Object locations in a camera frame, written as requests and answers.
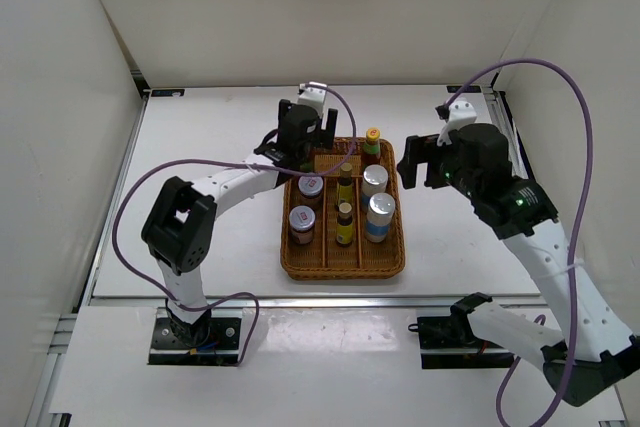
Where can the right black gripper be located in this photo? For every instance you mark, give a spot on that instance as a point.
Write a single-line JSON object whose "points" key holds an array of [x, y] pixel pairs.
{"points": [[419, 151]]}

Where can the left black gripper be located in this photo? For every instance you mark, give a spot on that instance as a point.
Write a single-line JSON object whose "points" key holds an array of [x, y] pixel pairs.
{"points": [[323, 138]]}

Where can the red sauce bottle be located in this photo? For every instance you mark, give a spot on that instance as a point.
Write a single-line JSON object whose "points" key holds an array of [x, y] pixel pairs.
{"points": [[371, 150], [307, 166]]}

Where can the silver-lid bead jar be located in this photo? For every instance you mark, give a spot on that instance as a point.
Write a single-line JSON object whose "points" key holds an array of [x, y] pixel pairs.
{"points": [[380, 212], [374, 180]]}

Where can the white-lid brown jar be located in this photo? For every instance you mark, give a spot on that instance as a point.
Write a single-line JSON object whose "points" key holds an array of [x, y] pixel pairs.
{"points": [[310, 189], [301, 224]]}

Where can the small yellow bottle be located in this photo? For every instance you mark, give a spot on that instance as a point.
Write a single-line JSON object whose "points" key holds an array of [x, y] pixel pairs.
{"points": [[344, 185], [344, 226]]}

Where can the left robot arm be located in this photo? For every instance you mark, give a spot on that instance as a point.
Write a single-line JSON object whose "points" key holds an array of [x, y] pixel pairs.
{"points": [[179, 228]]}

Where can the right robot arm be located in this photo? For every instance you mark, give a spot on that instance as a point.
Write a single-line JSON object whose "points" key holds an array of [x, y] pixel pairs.
{"points": [[592, 349]]}

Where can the right black table label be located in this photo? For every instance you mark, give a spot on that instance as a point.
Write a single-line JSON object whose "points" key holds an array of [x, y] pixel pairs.
{"points": [[452, 89]]}

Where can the black table label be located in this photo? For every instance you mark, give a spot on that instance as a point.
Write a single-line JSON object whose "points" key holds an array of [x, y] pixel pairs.
{"points": [[452, 89], [167, 93]]}

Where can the wicker divided tray basket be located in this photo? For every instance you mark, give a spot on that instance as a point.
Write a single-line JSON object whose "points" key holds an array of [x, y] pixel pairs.
{"points": [[322, 258]]}

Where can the left black table label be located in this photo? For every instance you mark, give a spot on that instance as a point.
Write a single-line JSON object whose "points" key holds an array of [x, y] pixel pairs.
{"points": [[167, 93]]}

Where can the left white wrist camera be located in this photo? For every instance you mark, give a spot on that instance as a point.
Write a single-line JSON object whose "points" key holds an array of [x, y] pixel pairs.
{"points": [[312, 94]]}

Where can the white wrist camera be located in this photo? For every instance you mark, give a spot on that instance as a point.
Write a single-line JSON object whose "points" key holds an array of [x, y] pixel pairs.
{"points": [[458, 114], [312, 94]]}

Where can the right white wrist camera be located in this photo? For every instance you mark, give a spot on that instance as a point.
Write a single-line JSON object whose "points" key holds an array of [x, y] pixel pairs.
{"points": [[458, 114]]}

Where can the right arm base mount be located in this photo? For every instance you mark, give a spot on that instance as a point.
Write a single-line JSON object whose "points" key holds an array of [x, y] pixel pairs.
{"points": [[447, 342]]}

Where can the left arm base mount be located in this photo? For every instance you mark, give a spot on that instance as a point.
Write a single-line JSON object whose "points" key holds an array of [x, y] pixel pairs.
{"points": [[214, 340]]}

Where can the aluminium front rail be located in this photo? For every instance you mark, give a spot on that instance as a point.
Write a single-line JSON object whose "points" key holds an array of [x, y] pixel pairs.
{"points": [[65, 326]]}

